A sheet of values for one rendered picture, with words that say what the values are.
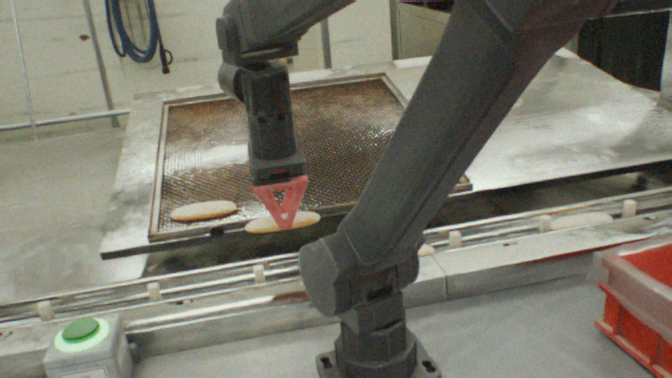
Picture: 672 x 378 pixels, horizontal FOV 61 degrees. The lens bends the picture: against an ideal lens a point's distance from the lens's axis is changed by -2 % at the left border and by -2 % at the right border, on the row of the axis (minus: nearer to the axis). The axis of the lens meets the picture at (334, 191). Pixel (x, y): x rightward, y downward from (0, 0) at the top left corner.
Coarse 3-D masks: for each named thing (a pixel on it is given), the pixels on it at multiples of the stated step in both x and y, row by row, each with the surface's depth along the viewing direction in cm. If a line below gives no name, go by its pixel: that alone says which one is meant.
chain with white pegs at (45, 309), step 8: (632, 200) 86; (624, 208) 86; (632, 208) 85; (544, 216) 84; (624, 216) 86; (544, 224) 83; (456, 232) 82; (456, 240) 81; (256, 272) 77; (256, 280) 77; (264, 280) 78; (152, 288) 75; (152, 296) 75; (160, 296) 76; (40, 304) 73; (48, 304) 73; (40, 312) 73; (48, 312) 73
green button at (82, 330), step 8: (80, 320) 63; (88, 320) 63; (96, 320) 63; (64, 328) 62; (72, 328) 61; (80, 328) 61; (88, 328) 61; (96, 328) 61; (64, 336) 60; (72, 336) 60; (80, 336) 60; (88, 336) 60
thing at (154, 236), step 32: (192, 96) 125; (224, 96) 126; (320, 96) 125; (352, 96) 123; (384, 96) 123; (160, 128) 113; (224, 128) 114; (352, 128) 111; (384, 128) 110; (160, 160) 103; (320, 160) 101; (160, 192) 94; (224, 192) 94; (320, 192) 92; (352, 192) 92; (160, 224) 87; (224, 224) 84
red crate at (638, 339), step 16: (608, 304) 64; (608, 320) 65; (624, 320) 62; (608, 336) 65; (624, 336) 63; (640, 336) 60; (656, 336) 57; (640, 352) 61; (656, 352) 58; (656, 368) 58
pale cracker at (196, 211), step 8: (184, 208) 89; (192, 208) 88; (200, 208) 88; (208, 208) 88; (216, 208) 88; (224, 208) 88; (232, 208) 89; (176, 216) 87; (184, 216) 87; (192, 216) 87; (200, 216) 87; (208, 216) 87
